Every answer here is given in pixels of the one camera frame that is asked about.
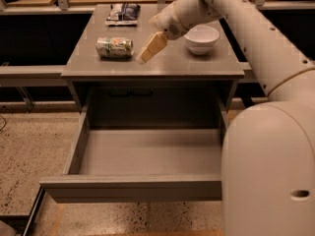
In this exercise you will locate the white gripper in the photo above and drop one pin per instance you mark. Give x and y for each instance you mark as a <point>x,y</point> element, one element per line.
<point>166,23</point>

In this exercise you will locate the green white 7up can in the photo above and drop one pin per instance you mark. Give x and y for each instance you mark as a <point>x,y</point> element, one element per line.
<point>114,47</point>

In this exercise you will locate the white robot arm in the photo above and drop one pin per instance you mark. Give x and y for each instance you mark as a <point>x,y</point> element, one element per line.
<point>268,150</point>

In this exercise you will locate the grey cabinet with top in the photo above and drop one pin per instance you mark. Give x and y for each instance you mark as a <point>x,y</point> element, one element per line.
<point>175,88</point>

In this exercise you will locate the open grey top drawer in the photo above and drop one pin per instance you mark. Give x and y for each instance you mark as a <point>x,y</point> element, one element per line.
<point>136,150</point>

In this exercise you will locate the white ceramic bowl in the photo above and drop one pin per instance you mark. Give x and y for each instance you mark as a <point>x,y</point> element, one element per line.
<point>201,39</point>

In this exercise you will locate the blue white chip bag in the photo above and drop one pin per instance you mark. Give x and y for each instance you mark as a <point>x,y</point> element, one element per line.
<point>123,14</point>

